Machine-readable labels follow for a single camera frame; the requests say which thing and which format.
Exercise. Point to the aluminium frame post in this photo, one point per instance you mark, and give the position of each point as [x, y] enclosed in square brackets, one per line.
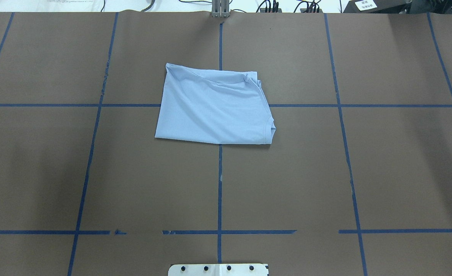
[220, 8]

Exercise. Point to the white camera pillar base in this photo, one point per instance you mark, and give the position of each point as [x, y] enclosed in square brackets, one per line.
[235, 269]

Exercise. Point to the small electronics board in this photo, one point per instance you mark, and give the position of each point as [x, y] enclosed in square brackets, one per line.
[269, 6]

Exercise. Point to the light blue t-shirt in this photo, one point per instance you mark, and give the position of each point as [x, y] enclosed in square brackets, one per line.
[214, 106]

